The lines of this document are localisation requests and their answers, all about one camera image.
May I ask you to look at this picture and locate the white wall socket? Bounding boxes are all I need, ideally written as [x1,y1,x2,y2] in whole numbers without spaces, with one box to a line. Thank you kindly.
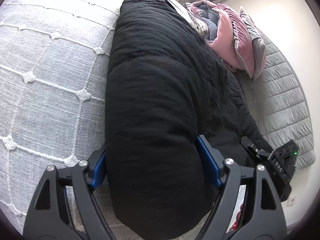
[287,195,297,206]

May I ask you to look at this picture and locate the long black quilted coat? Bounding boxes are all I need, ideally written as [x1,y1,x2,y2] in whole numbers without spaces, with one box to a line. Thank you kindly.
[105,0,272,239]

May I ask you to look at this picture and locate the pink velvet pillow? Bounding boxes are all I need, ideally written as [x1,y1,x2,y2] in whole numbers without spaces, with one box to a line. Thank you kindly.
[217,3,255,78]

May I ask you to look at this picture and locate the grey satin pillow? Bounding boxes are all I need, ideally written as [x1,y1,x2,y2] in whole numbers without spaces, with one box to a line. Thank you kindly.
[239,6,267,81]

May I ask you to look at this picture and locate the grey quilted bedspread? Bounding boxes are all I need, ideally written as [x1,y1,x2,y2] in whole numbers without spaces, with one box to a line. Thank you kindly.
[0,0,190,240]

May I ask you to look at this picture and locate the grey padded headboard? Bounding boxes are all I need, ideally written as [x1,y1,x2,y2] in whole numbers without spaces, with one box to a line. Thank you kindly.
[237,36,316,171]

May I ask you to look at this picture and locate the folded pink grey duvet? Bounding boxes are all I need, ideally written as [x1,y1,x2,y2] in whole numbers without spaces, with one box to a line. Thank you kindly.
[184,0,249,72]

